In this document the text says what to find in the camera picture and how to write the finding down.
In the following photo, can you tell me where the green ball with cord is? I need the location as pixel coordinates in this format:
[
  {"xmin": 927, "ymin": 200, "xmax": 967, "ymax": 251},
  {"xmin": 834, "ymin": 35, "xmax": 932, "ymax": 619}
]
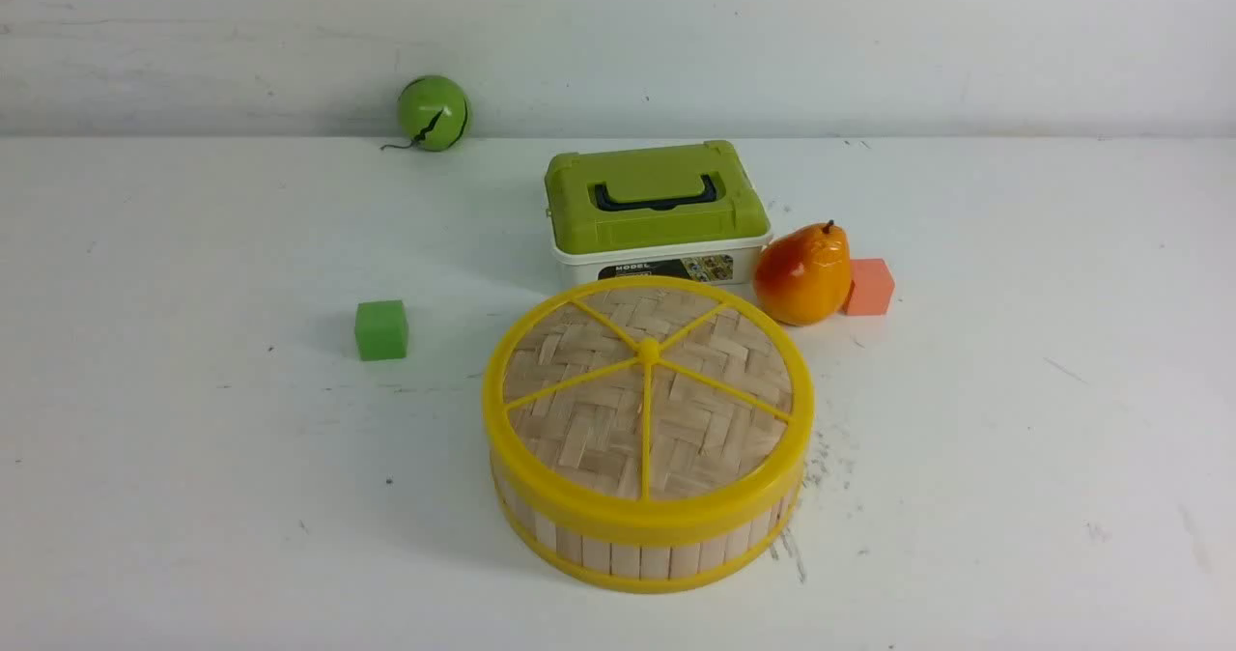
[{"xmin": 379, "ymin": 74, "xmax": 472, "ymax": 153}]

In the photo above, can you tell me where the yellow woven bamboo steamer lid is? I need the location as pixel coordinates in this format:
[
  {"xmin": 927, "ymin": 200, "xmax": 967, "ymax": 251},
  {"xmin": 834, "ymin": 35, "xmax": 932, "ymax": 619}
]
[{"xmin": 481, "ymin": 275, "xmax": 815, "ymax": 547}]

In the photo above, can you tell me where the yellow bamboo steamer base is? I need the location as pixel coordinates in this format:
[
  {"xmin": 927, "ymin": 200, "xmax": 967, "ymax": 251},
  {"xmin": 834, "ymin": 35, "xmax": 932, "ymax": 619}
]
[{"xmin": 489, "ymin": 462, "xmax": 801, "ymax": 594}]

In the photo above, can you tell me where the green cube block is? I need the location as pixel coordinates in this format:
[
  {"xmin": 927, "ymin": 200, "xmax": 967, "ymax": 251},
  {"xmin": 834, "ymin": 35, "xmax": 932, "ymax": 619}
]
[{"xmin": 353, "ymin": 299, "xmax": 409, "ymax": 362}]

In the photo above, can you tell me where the orange pink cube block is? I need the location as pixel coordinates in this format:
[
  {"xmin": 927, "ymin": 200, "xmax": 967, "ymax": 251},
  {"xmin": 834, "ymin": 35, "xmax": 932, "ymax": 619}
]
[{"xmin": 840, "ymin": 258, "xmax": 895, "ymax": 317}]

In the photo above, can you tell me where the orange yellow toy pear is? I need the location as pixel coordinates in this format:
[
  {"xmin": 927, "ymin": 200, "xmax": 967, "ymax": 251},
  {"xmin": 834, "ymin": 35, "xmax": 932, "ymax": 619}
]
[{"xmin": 753, "ymin": 220, "xmax": 852, "ymax": 326}]

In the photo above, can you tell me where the green lidded white storage box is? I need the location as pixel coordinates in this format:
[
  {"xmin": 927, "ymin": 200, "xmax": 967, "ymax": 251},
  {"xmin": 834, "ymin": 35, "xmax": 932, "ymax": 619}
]
[{"xmin": 544, "ymin": 140, "xmax": 773, "ymax": 289}]

